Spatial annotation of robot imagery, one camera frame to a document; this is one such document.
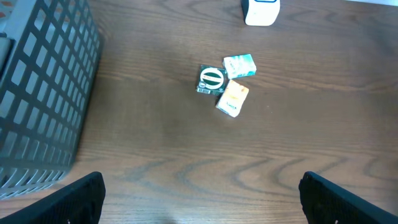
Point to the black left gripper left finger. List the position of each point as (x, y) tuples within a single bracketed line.
[(80, 202)]

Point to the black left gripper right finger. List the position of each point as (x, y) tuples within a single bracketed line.
[(325, 202)]

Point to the small orange candy box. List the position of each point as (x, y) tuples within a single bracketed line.
[(232, 99)]

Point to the small teal candy box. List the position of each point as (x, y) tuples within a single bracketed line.
[(239, 66)]

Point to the white barcode scanner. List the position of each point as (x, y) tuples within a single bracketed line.
[(260, 12)]

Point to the dark grey plastic basket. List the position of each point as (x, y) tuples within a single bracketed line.
[(50, 51)]

